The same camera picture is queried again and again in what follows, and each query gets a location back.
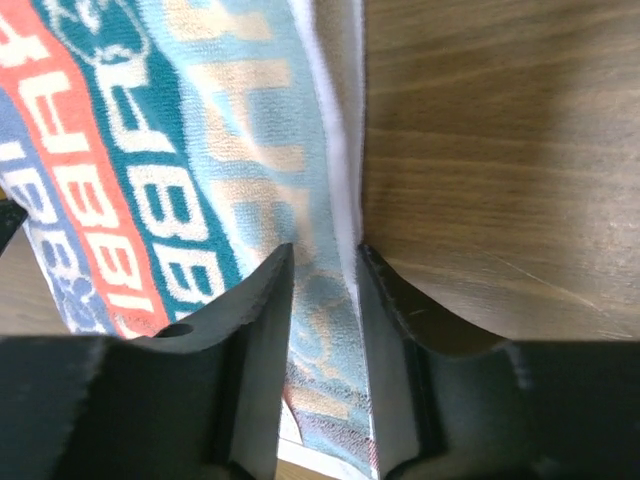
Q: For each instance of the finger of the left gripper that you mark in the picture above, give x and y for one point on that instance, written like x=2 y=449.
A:
x=12 y=216

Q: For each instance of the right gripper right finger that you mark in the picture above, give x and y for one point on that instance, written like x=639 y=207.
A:
x=445 y=402

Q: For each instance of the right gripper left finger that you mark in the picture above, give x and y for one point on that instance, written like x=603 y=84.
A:
x=202 y=399

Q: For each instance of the patterned white cloth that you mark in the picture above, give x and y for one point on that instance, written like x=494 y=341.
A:
x=162 y=150

